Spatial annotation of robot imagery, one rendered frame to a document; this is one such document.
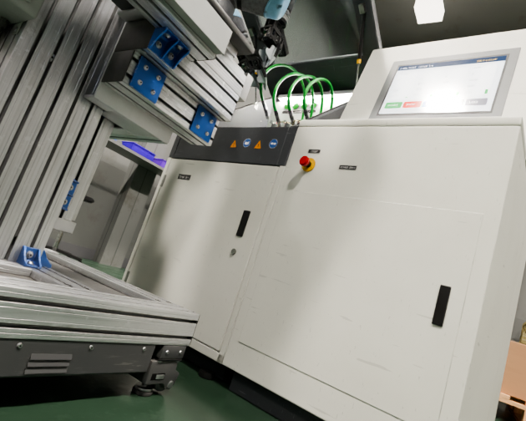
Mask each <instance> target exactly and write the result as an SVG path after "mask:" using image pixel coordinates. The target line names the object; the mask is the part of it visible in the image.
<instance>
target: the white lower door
mask: <svg viewBox="0 0 526 421"><path fill-rule="evenodd" d="M279 168H280V167H277V166H266V165H245V164H234V163H223V162H212V161H201V160H180V159H171V161H170V164H169V168H168V169H167V172H166V175H164V177H163V179H162V182H161V184H160V186H161V187H160V190H159V194H158V196H157V199H156V201H155V203H154V207H153V210H152V211H151V214H150V217H149V220H148V223H147V225H146V227H145V229H144V234H143V235H142V238H141V241H140V243H139V247H138V249H137V251H136V253H135V256H134V259H133V262H132V265H131V267H130V269H129V271H127V274H126V276H125V278H124V282H127V283H128V284H131V285H133V286H135V287H138V288H140V289H142V290H145V291H147V292H150V293H152V294H154V295H156V296H158V297H161V298H164V299H165V300H167V301H170V302H173V303H175V304H177V305H179V306H181V307H184V308H186V309H188V310H191V311H192V312H196V313H198V314H200V318H199V321H198V323H197V326H196V329H195V333H194V336H193V338H195V339H197V340H199V341H200V342H202V343H204V344H206V345H208V346H210V347H212V348H214V349H216V350H217V351H219V350H220V348H221V345H222V342H223V340H224V337H225V333H226V329H227V327H228V324H229V321H230V317H231V314H232V312H233V309H234V306H235V302H236V299H237V297H238V293H239V290H240V286H241V283H242V281H243V278H244V275H245V271H246V268H247V266H248V263H249V260H250V255H251V252H252V250H253V247H254V244H255V240H256V237H257V235H258V232H259V229H260V224H261V222H262V219H263V216H264V214H265V211H266V207H267V204H268V201H269V199H270V196H271V191H272V188H273V185H274V183H275V180H276V176H277V173H278V170H279Z"/></svg>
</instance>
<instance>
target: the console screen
mask: <svg viewBox="0 0 526 421"><path fill-rule="evenodd" d="M520 50H521V48H507V49H499V50H492V51H484V52H476V53H463V54H455V55H448V56H440V57H432V58H419V59H411V60H403V61H396V62H394V63H393V65H392V67H391V69H390V72H389V74H388V76H387V79H386V81H385V83H384V85H383V87H382V90H381V92H380V94H379V96H378V98H377V101H376V103H375V105H374V107H373V109H372V112H371V114H370V116H369V119H402V118H447V117H492V116H502V114H503V109H504V105H505V103H506V99H507V97H508V91H509V88H510V85H511V83H512V79H513V74H514V71H515V68H516V65H517V62H518V56H519V54H520Z"/></svg>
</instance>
